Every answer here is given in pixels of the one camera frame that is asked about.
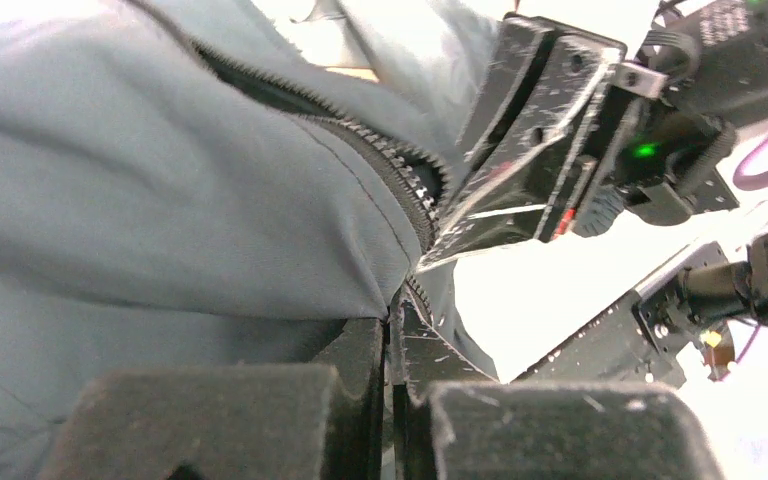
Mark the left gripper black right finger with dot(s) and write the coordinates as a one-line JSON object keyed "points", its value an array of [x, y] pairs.
{"points": [[453, 422]]}

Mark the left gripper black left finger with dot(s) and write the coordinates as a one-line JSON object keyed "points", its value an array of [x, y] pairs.
{"points": [[317, 420]]}

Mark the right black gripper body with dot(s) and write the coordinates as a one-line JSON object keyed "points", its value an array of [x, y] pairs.
{"points": [[665, 174]]}

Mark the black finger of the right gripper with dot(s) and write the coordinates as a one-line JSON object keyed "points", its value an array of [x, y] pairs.
{"points": [[521, 54], [531, 180]]}

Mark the grey black gradient hooded jacket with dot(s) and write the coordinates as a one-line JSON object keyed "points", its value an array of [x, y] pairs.
{"points": [[183, 185]]}

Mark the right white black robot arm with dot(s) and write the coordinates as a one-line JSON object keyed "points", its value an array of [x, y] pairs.
{"points": [[713, 61]]}

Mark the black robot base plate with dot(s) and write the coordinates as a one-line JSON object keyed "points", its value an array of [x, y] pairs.
{"points": [[686, 301]]}

